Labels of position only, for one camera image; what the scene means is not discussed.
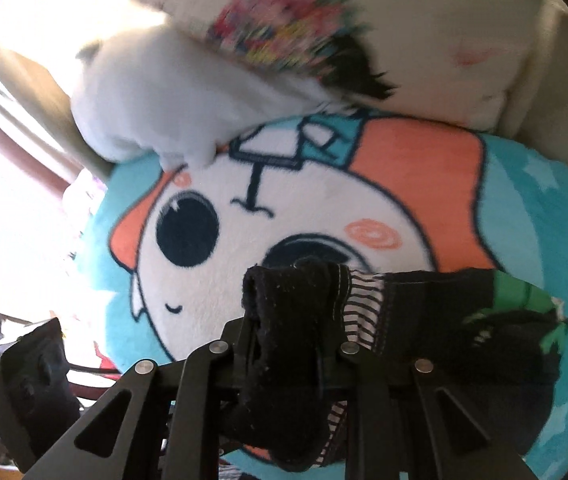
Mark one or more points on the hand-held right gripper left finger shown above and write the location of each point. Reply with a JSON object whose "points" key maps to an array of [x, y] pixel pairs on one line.
{"points": [[199, 375]]}

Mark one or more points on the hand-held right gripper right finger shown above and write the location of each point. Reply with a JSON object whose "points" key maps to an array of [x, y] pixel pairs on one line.
{"points": [[366, 385]]}

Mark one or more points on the black striped sock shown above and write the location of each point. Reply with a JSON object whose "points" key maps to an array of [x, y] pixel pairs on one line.
{"points": [[488, 350]]}

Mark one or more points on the blue cartoon face pillow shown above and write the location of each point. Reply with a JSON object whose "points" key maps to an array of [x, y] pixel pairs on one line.
{"points": [[289, 180]]}

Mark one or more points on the white cloth with colourful print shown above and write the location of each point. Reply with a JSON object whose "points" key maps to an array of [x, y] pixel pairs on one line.
{"points": [[154, 100]]}

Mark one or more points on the white floral pillow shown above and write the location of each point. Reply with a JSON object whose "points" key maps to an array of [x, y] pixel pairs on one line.
{"points": [[463, 25]]}

